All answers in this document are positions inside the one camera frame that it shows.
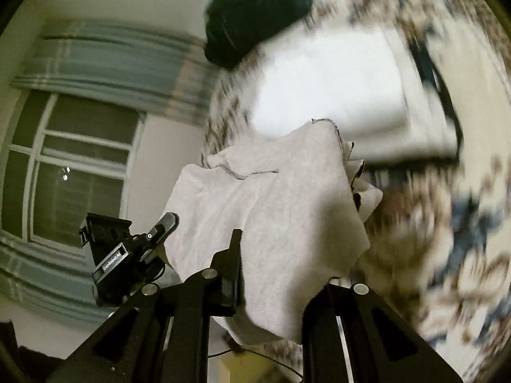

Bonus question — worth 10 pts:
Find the black garment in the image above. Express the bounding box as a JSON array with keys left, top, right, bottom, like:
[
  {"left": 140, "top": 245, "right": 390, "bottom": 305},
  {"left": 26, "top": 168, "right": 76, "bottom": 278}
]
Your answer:
[{"left": 407, "top": 36, "right": 464, "bottom": 160}]

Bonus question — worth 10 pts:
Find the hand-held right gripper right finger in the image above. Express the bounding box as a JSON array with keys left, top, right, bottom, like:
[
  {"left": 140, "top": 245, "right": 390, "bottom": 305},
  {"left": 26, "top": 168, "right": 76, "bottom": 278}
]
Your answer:
[{"left": 302, "top": 281, "right": 466, "bottom": 383}]

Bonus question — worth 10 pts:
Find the dark green garment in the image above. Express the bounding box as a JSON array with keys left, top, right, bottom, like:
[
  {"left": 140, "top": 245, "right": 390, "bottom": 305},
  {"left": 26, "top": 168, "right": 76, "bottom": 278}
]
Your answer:
[{"left": 203, "top": 0, "right": 320, "bottom": 69}]

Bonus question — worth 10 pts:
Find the white framed window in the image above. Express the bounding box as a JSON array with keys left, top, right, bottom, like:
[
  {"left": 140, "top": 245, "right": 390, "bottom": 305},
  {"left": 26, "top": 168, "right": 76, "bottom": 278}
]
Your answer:
[{"left": 0, "top": 90, "right": 146, "bottom": 248}]

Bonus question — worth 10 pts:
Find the light grey cloth garment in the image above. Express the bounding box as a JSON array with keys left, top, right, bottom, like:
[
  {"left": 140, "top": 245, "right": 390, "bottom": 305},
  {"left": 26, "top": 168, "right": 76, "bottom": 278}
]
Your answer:
[{"left": 162, "top": 119, "right": 384, "bottom": 346}]

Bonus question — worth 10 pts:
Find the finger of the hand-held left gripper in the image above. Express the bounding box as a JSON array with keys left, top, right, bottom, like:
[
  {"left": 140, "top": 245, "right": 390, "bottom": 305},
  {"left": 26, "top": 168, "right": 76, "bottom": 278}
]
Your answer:
[{"left": 138, "top": 212, "right": 179, "bottom": 260}]

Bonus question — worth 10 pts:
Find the white garment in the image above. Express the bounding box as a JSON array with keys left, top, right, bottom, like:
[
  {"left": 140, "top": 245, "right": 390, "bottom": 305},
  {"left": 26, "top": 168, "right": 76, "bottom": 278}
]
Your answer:
[{"left": 248, "top": 24, "right": 460, "bottom": 164}]

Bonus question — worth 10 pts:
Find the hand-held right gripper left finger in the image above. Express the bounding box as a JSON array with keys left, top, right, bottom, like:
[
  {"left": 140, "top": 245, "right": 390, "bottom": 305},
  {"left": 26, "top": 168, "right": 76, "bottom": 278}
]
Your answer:
[{"left": 48, "top": 229, "right": 243, "bottom": 383}]

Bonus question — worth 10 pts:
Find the blue striped curtain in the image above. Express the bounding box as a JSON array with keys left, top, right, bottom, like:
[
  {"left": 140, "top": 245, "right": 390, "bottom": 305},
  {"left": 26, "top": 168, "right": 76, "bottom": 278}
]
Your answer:
[
  {"left": 10, "top": 18, "right": 216, "bottom": 126},
  {"left": 0, "top": 233, "right": 116, "bottom": 328}
]

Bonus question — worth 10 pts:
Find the black cable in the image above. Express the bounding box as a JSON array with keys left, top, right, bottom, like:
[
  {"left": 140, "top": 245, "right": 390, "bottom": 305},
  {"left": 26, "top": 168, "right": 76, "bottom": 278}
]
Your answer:
[{"left": 208, "top": 347, "right": 304, "bottom": 372}]

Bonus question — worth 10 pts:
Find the brown blue patterned bedspread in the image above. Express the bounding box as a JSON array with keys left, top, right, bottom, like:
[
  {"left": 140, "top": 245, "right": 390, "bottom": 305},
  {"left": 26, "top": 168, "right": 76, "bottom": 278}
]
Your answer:
[{"left": 200, "top": 0, "right": 511, "bottom": 383}]

